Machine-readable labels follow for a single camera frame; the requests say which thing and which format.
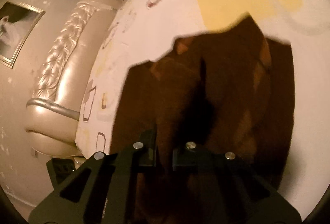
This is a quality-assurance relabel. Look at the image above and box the cream tufted leather headboard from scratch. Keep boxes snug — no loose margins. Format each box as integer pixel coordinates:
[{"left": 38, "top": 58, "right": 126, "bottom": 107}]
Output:
[{"left": 25, "top": 0, "right": 123, "bottom": 158}]

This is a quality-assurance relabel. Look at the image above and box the silver metal pole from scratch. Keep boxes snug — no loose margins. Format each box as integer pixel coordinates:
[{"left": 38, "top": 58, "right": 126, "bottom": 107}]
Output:
[{"left": 26, "top": 98, "right": 79, "bottom": 121}]

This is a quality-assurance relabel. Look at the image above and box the brown plaid sweater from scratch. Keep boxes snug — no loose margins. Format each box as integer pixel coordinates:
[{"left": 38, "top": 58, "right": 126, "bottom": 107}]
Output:
[{"left": 109, "top": 14, "right": 296, "bottom": 224}]

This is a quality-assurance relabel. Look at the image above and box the patterned white bed sheet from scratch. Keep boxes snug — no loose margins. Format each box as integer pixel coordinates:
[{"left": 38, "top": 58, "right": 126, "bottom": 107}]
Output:
[{"left": 76, "top": 0, "right": 329, "bottom": 223}]

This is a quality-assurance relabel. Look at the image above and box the framed wall photograph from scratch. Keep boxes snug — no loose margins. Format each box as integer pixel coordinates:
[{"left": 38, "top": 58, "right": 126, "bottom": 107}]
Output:
[{"left": 0, "top": 1, "right": 45, "bottom": 68}]

